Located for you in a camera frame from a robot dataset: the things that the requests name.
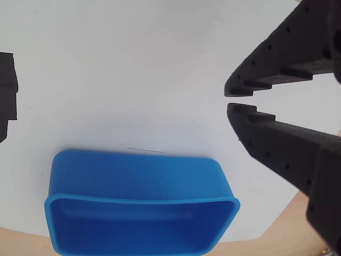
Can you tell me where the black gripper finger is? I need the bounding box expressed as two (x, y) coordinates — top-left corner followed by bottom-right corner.
(227, 103), (341, 254)
(223, 0), (341, 97)

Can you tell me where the blue rectangular plastic bin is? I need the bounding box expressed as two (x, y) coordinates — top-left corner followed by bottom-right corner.
(44, 149), (241, 256)

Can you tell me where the white rectangular board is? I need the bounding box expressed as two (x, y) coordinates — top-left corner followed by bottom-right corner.
(0, 0), (341, 244)

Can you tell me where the black tape patch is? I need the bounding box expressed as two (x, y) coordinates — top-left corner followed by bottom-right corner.
(0, 50), (19, 144)

